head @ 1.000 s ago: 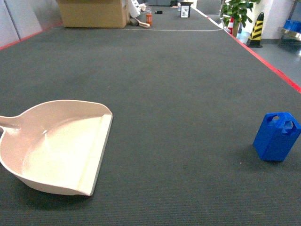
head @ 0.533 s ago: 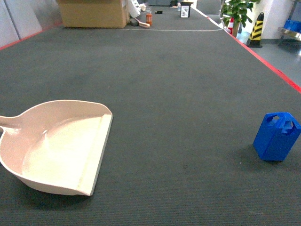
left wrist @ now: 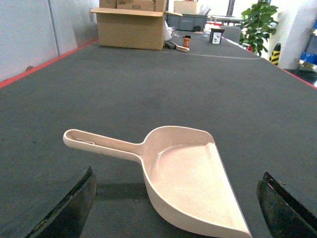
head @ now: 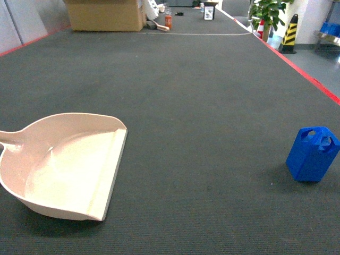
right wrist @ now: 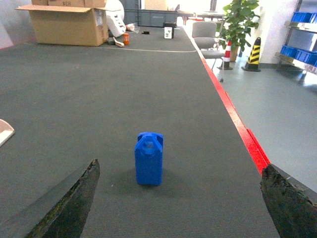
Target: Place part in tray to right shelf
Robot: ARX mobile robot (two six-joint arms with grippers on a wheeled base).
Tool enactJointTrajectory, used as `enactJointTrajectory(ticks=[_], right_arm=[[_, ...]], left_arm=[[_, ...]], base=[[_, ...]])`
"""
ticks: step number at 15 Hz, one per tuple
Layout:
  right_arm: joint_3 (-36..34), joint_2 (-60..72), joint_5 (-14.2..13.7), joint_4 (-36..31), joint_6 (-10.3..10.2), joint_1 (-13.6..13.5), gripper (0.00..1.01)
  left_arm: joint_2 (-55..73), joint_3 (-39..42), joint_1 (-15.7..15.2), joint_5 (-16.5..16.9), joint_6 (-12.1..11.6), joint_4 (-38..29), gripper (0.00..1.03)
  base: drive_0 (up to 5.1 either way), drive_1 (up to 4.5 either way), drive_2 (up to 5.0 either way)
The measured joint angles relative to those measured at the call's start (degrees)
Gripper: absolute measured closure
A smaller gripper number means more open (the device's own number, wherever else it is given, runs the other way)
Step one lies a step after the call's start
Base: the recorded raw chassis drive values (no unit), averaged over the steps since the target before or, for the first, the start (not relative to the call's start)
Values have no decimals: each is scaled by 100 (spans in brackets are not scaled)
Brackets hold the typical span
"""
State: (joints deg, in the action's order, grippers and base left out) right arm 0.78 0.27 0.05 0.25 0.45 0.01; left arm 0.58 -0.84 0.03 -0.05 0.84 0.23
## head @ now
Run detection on beige plastic dustpan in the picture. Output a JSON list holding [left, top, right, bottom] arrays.
[[1, 113, 128, 221]]

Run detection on blue plastic block part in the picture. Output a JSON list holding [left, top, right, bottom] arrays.
[[286, 126, 339, 182]]

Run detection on wooden hand brush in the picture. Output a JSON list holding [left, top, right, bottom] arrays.
[[146, 20, 170, 32]]

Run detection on orange can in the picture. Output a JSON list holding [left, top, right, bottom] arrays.
[[165, 15, 172, 29]]

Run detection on small framed sign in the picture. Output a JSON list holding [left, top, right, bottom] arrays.
[[203, 3, 215, 21]]

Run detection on red white traffic cone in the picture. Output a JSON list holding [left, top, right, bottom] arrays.
[[257, 19, 265, 39]]

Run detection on large cardboard box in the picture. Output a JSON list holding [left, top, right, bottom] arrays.
[[64, 0, 146, 32]]

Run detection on black yellow striped bollard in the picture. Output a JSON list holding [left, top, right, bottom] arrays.
[[278, 14, 299, 54]]

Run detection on potted green plant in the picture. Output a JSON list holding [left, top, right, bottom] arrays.
[[249, 0, 294, 42]]

